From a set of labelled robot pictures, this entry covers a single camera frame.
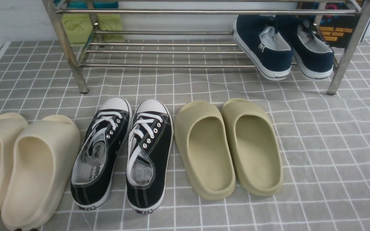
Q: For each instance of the navy slip-on shoe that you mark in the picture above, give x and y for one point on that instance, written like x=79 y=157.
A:
x=259 y=38
x=313 y=56

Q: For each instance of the silver metal shoe rack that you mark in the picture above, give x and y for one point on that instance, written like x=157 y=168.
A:
x=151 y=24

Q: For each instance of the olive foam slipper left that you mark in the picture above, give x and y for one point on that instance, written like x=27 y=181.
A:
x=201 y=140

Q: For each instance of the olive foam slipper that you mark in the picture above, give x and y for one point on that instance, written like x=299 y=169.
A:
x=201 y=140
x=253 y=147

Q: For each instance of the black canvas sneaker right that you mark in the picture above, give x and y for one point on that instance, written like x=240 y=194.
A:
x=149 y=145

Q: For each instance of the black canvas sneaker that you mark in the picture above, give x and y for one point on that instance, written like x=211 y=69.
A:
x=92 y=173
x=149 y=145

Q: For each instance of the olive foam slipper right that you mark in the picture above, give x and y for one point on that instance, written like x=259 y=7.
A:
x=253 y=147

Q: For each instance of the black canvas sneaker left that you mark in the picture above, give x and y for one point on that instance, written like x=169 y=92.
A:
x=92 y=173

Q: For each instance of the green block right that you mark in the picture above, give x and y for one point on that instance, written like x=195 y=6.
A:
x=111 y=22

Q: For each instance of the grey checked floor cloth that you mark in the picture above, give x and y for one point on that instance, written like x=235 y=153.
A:
x=324 y=141

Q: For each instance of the black book with orange text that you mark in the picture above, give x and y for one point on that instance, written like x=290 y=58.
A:
x=337 y=30

